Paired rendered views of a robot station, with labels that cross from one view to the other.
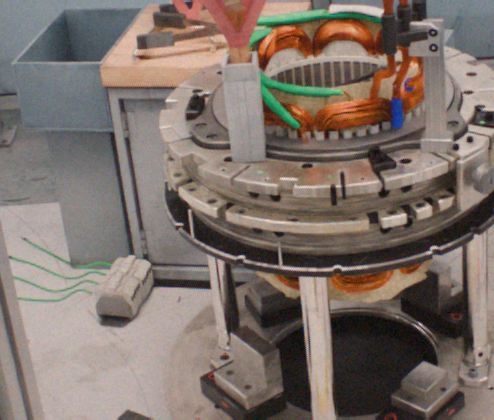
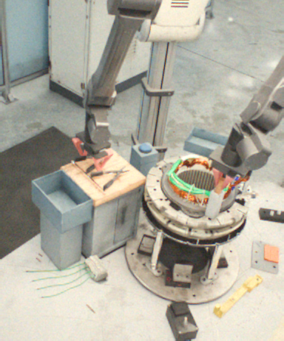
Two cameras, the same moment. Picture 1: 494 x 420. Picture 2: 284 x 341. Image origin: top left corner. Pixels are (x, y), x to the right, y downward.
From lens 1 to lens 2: 1.25 m
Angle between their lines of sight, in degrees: 49
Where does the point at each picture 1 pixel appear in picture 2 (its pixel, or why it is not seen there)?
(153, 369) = (135, 288)
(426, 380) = not seen: hidden behind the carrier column
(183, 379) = (155, 285)
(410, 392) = not seen: hidden behind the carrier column
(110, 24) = (49, 180)
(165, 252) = (99, 248)
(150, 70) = (111, 194)
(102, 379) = (127, 300)
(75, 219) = (65, 254)
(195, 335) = (138, 270)
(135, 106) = (100, 208)
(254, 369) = (186, 270)
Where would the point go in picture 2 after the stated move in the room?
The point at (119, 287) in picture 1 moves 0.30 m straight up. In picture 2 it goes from (101, 268) to (109, 198)
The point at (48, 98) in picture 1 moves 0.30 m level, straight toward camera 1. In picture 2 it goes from (72, 219) to (166, 260)
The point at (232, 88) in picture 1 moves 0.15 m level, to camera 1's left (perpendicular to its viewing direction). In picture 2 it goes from (219, 200) to (190, 229)
